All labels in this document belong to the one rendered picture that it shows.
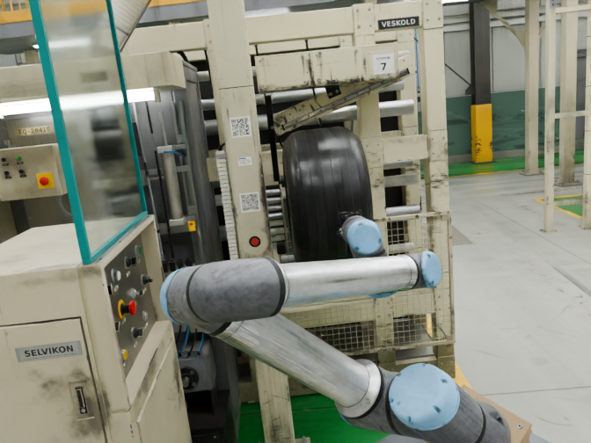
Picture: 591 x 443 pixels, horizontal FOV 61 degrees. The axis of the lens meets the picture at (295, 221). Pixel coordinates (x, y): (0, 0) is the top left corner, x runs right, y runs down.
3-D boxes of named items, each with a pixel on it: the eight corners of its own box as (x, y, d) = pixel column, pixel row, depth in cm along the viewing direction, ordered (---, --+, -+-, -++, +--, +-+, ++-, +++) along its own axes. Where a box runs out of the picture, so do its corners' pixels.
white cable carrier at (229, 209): (231, 270, 203) (215, 151, 193) (232, 265, 208) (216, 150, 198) (242, 268, 204) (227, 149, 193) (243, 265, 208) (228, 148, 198)
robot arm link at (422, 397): (476, 460, 115) (434, 426, 107) (413, 446, 127) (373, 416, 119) (489, 395, 122) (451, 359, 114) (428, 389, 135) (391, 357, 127)
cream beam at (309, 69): (258, 92, 213) (254, 56, 210) (259, 94, 237) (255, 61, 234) (400, 77, 215) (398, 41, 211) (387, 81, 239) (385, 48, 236)
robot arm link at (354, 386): (415, 444, 128) (175, 315, 91) (363, 433, 141) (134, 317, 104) (426, 385, 135) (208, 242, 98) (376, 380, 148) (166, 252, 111)
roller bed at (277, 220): (247, 254, 242) (239, 192, 235) (248, 245, 256) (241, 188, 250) (288, 249, 242) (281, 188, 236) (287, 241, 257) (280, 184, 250)
